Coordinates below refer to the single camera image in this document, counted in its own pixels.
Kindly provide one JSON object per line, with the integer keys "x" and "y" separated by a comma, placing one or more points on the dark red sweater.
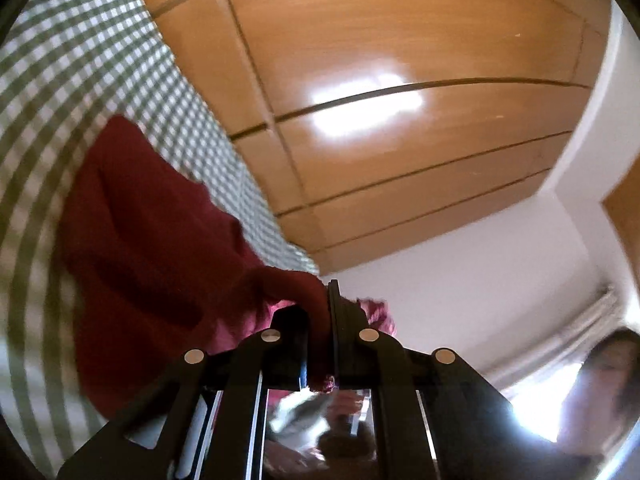
{"x": 160, "y": 270}

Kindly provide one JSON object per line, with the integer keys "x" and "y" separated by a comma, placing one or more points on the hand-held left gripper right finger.
{"x": 345, "y": 340}

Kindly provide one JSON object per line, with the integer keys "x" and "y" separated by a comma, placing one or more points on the wooden wardrobe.
{"x": 400, "y": 35}

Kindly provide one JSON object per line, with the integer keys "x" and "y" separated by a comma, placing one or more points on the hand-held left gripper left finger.
{"x": 292, "y": 340}

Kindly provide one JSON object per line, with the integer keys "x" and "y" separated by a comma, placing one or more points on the wooden door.
{"x": 625, "y": 220}

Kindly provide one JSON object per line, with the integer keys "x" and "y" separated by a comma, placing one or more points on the green checked bed cover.
{"x": 75, "y": 60}

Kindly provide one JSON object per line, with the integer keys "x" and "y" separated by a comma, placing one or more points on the window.
{"x": 540, "y": 410}

